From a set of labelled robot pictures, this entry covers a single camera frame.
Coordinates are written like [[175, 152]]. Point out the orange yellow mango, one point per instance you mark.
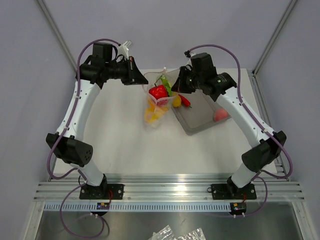
[[152, 107]]

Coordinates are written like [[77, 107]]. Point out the clear plastic food bin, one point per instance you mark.
[[199, 117]]

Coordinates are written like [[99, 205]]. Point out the crumpled clear plastic bag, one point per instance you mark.
[[164, 234]]

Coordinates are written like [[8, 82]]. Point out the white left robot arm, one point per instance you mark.
[[67, 142]]

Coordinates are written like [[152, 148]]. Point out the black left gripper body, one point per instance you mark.
[[118, 70]]

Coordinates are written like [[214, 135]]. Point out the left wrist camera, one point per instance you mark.
[[123, 49]]

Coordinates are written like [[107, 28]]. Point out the red chili pepper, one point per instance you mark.
[[185, 101]]

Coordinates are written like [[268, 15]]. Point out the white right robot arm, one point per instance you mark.
[[266, 144]]

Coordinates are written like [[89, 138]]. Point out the orange tangerine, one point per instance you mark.
[[177, 102]]

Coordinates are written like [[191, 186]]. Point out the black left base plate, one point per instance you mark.
[[113, 191]]

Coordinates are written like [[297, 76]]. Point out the small circuit board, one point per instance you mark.
[[242, 207], [103, 205]]

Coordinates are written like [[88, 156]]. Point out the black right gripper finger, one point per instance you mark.
[[186, 90], [181, 80]]

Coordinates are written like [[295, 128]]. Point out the clear zip top bag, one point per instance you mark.
[[152, 76]]

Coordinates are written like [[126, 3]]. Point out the right small circuit board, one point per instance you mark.
[[242, 207]]

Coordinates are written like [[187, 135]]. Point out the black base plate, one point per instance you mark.
[[113, 191], [223, 191]]

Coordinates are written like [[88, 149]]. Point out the red bell pepper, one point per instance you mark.
[[158, 92]]

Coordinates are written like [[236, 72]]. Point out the white slotted cable duct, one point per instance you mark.
[[211, 207]]

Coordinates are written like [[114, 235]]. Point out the green toy watermelon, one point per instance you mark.
[[162, 102]]

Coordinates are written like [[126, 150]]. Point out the right aluminium frame post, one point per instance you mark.
[[288, 11]]

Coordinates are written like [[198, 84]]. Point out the aluminium mounting rail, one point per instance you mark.
[[172, 188]]

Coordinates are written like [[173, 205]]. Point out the green celery bunch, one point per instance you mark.
[[162, 80]]

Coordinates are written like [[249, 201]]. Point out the left aluminium frame post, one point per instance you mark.
[[48, 17]]

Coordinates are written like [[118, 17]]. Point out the aluminium frame post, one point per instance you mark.
[[288, 11], [48, 17]]

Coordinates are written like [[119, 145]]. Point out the left small circuit board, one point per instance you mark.
[[103, 205]]

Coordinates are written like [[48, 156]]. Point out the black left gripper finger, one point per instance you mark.
[[135, 72], [135, 81]]

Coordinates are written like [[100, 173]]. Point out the pink peach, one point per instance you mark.
[[220, 114]]

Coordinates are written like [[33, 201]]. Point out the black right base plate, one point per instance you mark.
[[223, 191]]

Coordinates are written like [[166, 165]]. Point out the yellow bell pepper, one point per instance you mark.
[[151, 116]]

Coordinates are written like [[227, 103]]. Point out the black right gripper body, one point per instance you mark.
[[191, 80]]

